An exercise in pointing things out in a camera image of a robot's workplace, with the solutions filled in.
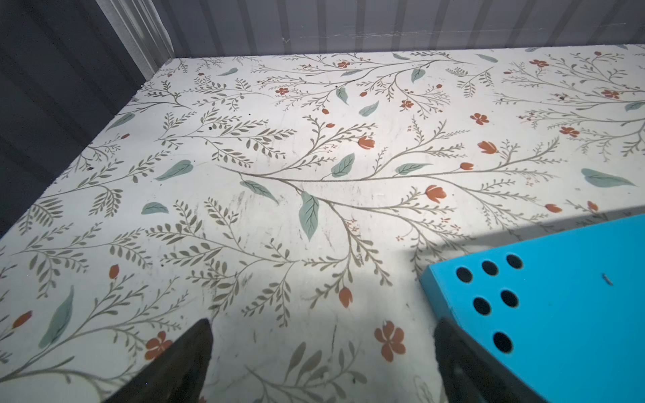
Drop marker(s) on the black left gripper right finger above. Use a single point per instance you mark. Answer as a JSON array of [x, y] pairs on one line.
[[472, 374]]

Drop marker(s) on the blue folder with black inside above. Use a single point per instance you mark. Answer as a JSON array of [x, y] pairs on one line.
[[565, 312]]

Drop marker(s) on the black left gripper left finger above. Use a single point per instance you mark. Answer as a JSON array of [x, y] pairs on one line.
[[178, 374]]

